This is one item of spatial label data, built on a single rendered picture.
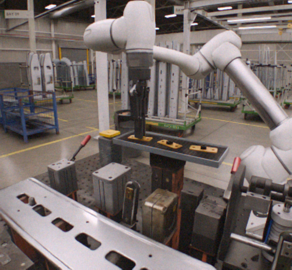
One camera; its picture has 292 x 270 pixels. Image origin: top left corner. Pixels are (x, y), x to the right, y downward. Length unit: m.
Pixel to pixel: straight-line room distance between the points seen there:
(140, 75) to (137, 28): 0.14
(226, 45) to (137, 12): 0.57
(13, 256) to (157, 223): 0.33
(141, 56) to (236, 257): 0.61
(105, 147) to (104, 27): 0.43
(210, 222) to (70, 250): 0.33
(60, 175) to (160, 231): 0.43
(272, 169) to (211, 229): 0.56
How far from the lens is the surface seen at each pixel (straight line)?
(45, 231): 0.64
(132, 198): 0.59
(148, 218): 0.57
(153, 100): 5.05
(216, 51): 1.13
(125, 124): 3.27
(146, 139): 0.75
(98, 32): 0.77
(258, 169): 1.04
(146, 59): 0.68
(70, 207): 0.70
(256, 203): 0.49
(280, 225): 0.56
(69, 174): 0.85
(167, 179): 0.72
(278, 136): 1.04
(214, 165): 0.59
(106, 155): 0.85
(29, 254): 0.97
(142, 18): 0.69
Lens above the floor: 1.40
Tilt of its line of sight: 15 degrees down
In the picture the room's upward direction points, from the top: straight up
